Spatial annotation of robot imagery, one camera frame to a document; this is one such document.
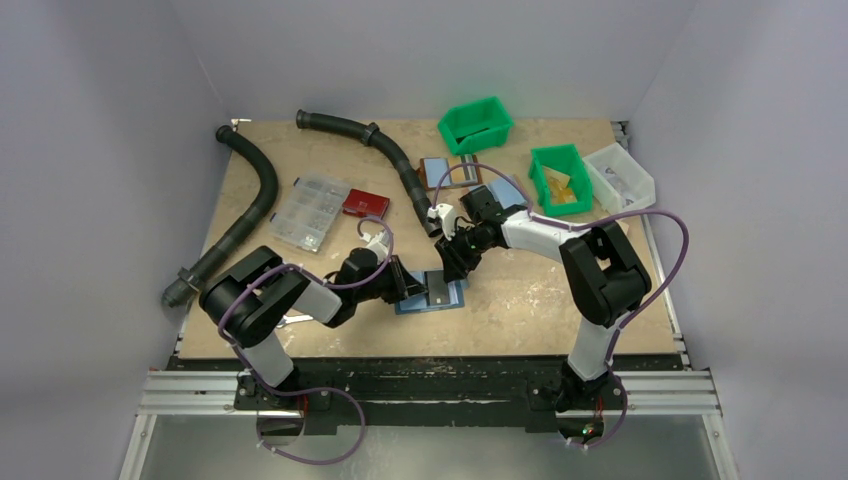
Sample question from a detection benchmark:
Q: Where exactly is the green bin rear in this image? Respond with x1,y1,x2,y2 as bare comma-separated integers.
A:
437,96,514,156

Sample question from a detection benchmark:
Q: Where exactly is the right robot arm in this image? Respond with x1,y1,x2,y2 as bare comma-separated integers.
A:
426,187,652,409

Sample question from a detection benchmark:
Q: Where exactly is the pink open card holder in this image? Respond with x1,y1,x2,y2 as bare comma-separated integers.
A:
485,175,533,210

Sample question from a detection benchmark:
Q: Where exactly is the white translucent bin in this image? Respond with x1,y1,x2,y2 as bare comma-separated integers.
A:
583,143,656,214

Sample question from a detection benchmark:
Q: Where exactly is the black table front rail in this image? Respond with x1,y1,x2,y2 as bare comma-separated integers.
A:
165,354,684,435

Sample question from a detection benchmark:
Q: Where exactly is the silver open-end wrench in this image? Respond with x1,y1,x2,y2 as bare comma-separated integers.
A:
276,315,314,329

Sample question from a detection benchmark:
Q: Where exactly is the green bin right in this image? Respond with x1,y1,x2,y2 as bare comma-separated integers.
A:
528,144,593,217

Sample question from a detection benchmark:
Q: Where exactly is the black corrugated hose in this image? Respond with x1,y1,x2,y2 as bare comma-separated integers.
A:
161,124,280,310
295,109,446,238

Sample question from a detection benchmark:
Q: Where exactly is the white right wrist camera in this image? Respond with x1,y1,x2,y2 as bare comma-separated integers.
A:
427,203,458,240

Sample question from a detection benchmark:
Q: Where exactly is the dark grey card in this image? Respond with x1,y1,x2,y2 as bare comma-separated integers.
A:
425,270,451,308

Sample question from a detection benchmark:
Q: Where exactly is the red card case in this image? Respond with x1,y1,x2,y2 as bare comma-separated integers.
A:
341,189,390,219

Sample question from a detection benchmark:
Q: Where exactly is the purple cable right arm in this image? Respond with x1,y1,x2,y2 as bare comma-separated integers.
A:
431,162,692,452

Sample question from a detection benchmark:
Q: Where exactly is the black corrugated hose centre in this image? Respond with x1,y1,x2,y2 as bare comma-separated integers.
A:
295,109,446,238

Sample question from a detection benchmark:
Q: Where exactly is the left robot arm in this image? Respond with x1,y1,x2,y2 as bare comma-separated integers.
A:
199,247,427,396

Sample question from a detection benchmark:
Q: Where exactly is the green bin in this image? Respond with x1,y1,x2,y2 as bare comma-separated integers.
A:
437,96,514,156
528,144,593,217

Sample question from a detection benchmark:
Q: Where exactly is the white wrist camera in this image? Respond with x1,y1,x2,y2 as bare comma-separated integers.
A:
360,230,393,262
427,203,458,240

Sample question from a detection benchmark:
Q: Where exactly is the black corrugated hose left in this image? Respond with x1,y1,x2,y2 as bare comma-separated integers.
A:
161,124,280,310

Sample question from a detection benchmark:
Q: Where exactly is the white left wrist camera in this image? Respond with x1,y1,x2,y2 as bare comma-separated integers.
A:
360,230,393,262

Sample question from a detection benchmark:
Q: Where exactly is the beige card holder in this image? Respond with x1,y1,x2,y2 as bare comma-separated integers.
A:
616,219,630,236

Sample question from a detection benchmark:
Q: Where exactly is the clear plastic screw box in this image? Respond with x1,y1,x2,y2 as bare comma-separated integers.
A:
270,174,351,253

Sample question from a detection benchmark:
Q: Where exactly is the blue leather card holder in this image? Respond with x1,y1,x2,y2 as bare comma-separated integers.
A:
395,270,469,315

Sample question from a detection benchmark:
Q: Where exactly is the brown open card holder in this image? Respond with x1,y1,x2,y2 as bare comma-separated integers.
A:
418,154,481,191

